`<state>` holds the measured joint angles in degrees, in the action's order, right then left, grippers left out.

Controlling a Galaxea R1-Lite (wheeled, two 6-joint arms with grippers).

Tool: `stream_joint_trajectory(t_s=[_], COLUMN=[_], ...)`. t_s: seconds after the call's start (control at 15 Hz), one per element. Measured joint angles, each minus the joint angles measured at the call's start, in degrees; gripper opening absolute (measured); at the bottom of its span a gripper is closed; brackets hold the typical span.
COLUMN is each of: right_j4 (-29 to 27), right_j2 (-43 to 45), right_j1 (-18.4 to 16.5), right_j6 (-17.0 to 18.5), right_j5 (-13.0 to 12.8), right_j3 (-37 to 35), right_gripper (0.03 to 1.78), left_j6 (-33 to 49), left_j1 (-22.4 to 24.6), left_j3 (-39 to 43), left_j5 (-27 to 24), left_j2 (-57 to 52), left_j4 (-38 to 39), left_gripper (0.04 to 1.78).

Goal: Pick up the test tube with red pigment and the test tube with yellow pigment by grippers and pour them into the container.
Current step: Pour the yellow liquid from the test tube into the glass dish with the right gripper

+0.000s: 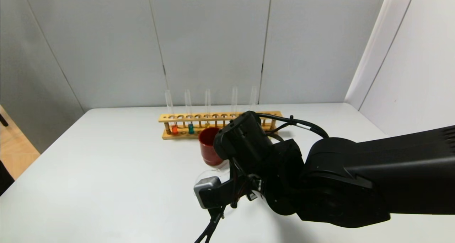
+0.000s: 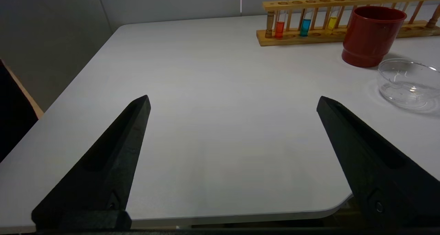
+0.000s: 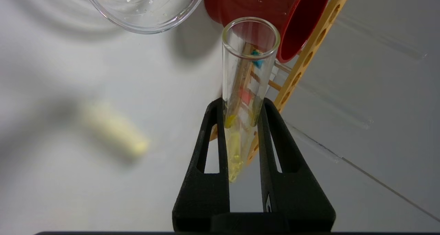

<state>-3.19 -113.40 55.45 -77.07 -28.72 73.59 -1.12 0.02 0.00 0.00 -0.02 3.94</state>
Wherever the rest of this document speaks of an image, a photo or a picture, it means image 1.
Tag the test tube with red liquid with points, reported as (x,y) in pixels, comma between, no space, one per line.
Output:
(252,99)

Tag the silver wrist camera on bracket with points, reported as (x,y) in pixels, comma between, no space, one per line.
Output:
(204,188)

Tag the wooden test tube rack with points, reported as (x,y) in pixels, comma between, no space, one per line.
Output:
(192,117)

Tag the red plastic cup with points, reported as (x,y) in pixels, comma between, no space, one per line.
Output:
(207,147)

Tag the large dark object beside table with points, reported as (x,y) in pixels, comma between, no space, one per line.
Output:
(5,179)

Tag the test tube with orange liquid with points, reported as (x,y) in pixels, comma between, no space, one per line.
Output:
(174,130)

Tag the test tube with blue liquid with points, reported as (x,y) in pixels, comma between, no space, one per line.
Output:
(191,129)
(234,101)

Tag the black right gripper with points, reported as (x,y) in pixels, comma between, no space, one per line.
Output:
(253,194)

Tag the clear glass bowl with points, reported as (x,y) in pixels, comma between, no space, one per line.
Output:
(208,173)

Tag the small black floor object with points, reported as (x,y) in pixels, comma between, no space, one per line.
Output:
(3,119)

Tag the test tube with yellow liquid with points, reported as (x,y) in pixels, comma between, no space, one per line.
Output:
(207,104)

